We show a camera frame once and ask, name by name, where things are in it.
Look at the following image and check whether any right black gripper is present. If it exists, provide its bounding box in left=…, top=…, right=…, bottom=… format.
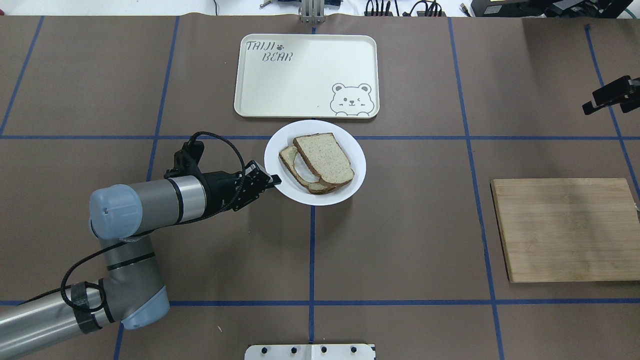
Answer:
left=582, top=75, right=640, bottom=116

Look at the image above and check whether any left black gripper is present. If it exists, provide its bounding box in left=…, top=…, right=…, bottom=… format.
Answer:
left=203, top=161, right=282, bottom=213

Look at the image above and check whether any white round plate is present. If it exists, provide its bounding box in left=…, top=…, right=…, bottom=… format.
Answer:
left=263, top=120, right=367, bottom=207

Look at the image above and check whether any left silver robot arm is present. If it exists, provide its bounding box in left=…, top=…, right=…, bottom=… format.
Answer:
left=1, top=160, right=281, bottom=360

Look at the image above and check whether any bread slice with egg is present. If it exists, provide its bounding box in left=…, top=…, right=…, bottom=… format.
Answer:
left=279, top=145, right=338, bottom=195

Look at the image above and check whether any cream bear tray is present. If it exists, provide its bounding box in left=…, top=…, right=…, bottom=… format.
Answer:
left=233, top=33, right=380, bottom=119

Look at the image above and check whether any bamboo cutting board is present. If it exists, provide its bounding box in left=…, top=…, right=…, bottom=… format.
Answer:
left=490, top=178, right=640, bottom=283

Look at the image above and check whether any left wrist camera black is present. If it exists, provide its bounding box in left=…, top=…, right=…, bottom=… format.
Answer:
left=163, top=140, right=205, bottom=179

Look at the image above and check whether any aluminium frame post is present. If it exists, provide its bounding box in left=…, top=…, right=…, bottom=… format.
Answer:
left=299, top=0, right=326, bottom=24

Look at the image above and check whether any white pedestal column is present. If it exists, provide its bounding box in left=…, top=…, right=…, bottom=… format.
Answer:
left=244, top=343, right=377, bottom=360

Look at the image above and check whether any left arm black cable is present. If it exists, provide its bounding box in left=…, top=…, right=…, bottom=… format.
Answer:
left=20, top=131, right=248, bottom=315

